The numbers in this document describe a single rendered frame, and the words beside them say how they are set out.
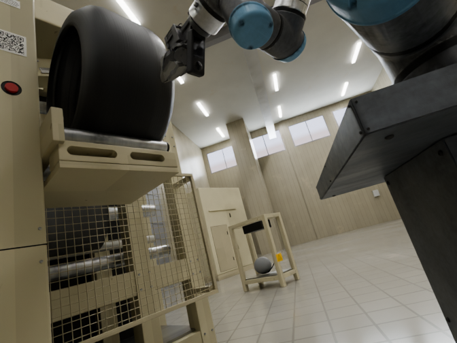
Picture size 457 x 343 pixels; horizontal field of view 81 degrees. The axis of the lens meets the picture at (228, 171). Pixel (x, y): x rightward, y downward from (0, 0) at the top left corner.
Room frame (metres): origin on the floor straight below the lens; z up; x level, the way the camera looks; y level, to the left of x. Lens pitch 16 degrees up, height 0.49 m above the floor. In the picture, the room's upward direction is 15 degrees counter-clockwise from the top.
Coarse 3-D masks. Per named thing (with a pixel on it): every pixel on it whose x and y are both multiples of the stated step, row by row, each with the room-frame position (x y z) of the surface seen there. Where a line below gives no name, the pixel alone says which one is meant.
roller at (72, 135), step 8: (64, 128) 0.63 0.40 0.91; (72, 136) 0.64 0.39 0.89; (80, 136) 0.66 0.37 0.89; (88, 136) 0.67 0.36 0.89; (96, 136) 0.69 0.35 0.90; (104, 136) 0.71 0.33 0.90; (112, 136) 0.73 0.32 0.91; (120, 136) 0.75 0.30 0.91; (128, 136) 0.77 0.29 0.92; (112, 144) 0.73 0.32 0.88; (120, 144) 0.75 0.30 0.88; (128, 144) 0.77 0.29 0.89; (136, 144) 0.79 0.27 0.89; (144, 144) 0.81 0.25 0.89; (152, 144) 0.83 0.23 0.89; (160, 144) 0.85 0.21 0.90; (168, 144) 0.88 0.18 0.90
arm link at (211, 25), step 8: (192, 8) 0.52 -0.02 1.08; (200, 8) 0.51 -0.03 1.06; (192, 16) 0.53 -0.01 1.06; (200, 16) 0.52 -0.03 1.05; (208, 16) 0.52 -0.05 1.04; (200, 24) 0.54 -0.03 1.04; (208, 24) 0.54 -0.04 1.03; (216, 24) 0.55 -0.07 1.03; (208, 32) 0.56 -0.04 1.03; (216, 32) 0.58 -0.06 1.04
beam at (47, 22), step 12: (36, 0) 0.87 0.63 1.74; (48, 0) 0.91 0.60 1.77; (36, 12) 0.87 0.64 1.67; (48, 12) 0.91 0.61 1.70; (60, 12) 0.94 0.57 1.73; (36, 24) 0.90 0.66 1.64; (48, 24) 0.91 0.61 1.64; (60, 24) 0.94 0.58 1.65; (36, 36) 0.95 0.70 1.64; (48, 36) 0.97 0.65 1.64; (48, 48) 1.03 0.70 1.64
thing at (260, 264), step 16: (240, 224) 3.36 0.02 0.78; (256, 224) 3.29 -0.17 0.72; (272, 240) 3.12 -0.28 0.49; (240, 256) 3.50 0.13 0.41; (272, 256) 3.14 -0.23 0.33; (288, 256) 3.36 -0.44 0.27; (240, 272) 3.48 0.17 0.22; (256, 272) 3.71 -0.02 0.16; (272, 272) 3.45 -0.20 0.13; (288, 272) 3.23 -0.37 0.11
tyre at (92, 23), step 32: (64, 32) 0.75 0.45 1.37; (96, 32) 0.62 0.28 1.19; (128, 32) 0.67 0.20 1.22; (64, 64) 0.91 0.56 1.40; (96, 64) 0.63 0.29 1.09; (128, 64) 0.67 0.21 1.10; (64, 96) 0.99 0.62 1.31; (96, 96) 0.66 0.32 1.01; (128, 96) 0.70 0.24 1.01; (160, 96) 0.78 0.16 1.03; (96, 128) 0.71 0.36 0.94; (128, 128) 0.76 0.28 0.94; (160, 128) 0.84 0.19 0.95
